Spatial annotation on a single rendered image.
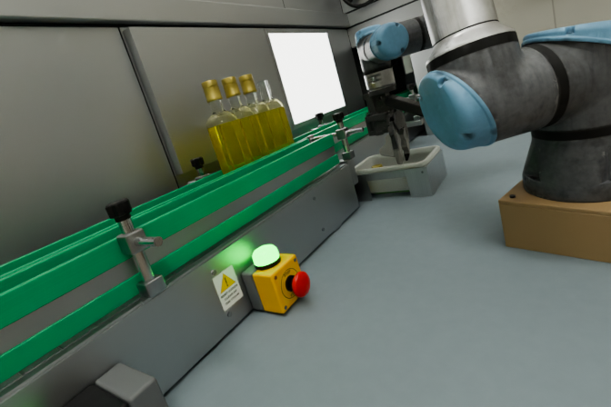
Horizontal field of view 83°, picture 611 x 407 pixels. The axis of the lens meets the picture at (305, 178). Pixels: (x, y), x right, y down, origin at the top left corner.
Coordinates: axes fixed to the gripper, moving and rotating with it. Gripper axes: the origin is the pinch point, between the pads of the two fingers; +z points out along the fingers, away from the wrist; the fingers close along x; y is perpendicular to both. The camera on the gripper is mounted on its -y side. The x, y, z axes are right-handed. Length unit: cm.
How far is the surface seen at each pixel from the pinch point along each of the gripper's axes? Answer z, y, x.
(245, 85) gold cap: -29.8, 25.5, 24.7
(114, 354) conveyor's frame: -1, 11, 77
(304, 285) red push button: 5, 1, 53
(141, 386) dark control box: 0, 3, 78
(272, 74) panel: -33, 38, -3
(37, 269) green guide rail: -12, 20, 78
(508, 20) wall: -38, -14, -254
